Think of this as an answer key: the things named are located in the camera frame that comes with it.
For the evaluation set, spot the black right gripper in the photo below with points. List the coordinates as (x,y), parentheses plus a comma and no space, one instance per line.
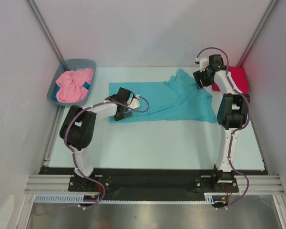
(200,80)

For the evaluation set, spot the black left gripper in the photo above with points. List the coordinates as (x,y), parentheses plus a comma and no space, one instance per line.
(123,115)

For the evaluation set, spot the teal t-shirt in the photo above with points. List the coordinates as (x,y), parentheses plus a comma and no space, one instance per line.
(172,100)

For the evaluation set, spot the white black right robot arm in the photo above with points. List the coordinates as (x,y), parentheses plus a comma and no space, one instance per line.
(232,116)

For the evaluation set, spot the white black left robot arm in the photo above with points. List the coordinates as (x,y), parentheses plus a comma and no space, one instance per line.
(78,127)

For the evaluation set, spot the folded red t-shirt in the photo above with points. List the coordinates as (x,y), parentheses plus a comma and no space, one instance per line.
(236,80)

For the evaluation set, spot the blue t-shirt in basket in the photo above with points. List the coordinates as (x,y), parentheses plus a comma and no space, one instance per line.
(85,89)

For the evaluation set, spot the grey-blue plastic basket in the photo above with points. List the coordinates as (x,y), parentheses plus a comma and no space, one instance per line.
(71,65)

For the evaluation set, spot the pink t-shirt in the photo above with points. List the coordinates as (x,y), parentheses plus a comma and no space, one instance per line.
(71,82)

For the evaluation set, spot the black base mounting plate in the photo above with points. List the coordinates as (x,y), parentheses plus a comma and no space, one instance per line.
(115,178)

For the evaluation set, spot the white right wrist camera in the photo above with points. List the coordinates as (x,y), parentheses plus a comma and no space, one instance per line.
(203,63)

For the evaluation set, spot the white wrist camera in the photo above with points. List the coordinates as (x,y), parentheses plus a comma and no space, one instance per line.
(203,63)
(133,102)

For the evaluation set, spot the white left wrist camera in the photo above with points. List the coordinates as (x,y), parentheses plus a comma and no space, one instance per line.
(133,102)

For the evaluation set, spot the right aluminium corner post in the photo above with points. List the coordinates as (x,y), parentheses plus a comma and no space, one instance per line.
(258,31)

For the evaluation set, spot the aluminium corner post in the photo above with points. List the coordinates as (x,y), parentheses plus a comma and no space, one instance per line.
(45,29)
(258,31)

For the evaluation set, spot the aluminium front rail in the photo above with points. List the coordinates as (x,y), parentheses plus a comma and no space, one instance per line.
(258,185)

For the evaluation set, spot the white slotted cable duct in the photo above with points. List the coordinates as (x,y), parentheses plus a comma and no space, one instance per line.
(90,199)

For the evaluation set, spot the left aluminium corner post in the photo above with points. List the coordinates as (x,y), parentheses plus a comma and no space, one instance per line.
(45,29)

